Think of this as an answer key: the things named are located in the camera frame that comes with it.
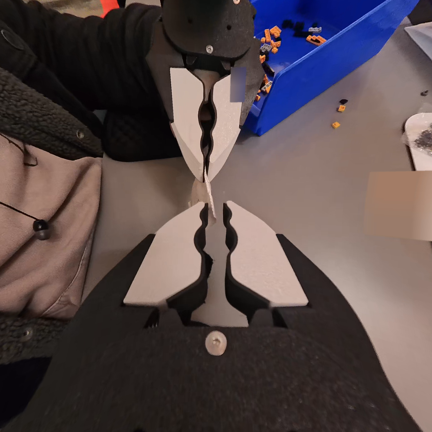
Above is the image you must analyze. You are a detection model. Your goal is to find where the person's dark sherpa jacket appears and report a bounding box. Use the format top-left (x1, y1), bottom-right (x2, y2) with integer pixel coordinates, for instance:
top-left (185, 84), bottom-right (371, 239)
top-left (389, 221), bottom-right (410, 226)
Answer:
top-left (0, 67), bottom-right (105, 365)

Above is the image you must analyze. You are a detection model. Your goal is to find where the clear plastic parts bag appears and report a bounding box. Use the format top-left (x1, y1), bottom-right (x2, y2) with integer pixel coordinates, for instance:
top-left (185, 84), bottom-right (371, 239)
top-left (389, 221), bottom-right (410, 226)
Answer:
top-left (401, 123), bottom-right (432, 151)

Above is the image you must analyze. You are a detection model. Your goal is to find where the small white paper bag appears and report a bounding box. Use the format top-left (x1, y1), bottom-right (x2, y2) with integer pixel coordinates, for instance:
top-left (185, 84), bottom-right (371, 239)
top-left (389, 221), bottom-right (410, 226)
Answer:
top-left (189, 170), bottom-right (217, 225)

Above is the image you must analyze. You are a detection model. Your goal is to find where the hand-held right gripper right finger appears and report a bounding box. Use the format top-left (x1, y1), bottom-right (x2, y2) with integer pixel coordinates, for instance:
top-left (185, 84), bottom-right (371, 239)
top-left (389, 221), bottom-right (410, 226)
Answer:
top-left (223, 200), bottom-right (310, 326)

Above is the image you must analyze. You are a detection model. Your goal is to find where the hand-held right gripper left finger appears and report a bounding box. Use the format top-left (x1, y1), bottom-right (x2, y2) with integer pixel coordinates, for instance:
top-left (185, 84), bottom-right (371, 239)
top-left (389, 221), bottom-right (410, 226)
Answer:
top-left (122, 201), bottom-right (214, 326)

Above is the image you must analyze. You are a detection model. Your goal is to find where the large blue plastic bin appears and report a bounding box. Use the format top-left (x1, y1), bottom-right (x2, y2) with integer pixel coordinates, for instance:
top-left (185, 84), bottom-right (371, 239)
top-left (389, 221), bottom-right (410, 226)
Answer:
top-left (243, 0), bottom-right (421, 136)

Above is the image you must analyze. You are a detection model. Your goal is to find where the pile of lego pieces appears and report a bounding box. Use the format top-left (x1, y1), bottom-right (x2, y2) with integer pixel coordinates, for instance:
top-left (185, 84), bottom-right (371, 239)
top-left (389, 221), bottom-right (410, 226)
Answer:
top-left (255, 20), bottom-right (327, 102)

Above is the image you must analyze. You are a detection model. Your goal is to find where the white rounded board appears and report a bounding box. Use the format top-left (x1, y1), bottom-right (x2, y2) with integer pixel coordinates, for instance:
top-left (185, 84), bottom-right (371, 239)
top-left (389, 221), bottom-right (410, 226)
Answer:
top-left (404, 112), bottom-right (432, 171)

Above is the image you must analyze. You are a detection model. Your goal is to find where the person's left forearm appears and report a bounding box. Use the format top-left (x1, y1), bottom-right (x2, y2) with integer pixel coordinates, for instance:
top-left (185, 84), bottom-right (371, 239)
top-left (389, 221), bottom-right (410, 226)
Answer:
top-left (0, 0), bottom-right (169, 112)

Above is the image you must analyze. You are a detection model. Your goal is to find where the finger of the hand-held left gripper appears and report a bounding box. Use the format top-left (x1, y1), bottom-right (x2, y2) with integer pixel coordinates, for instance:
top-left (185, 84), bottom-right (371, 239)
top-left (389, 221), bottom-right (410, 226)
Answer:
top-left (170, 67), bottom-right (207, 183)
top-left (205, 75), bottom-right (243, 182)

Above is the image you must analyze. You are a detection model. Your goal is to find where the person's dark denim jacket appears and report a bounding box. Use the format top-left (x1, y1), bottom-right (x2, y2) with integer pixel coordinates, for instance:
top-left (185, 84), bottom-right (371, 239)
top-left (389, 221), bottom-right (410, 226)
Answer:
top-left (0, 18), bottom-right (39, 88)

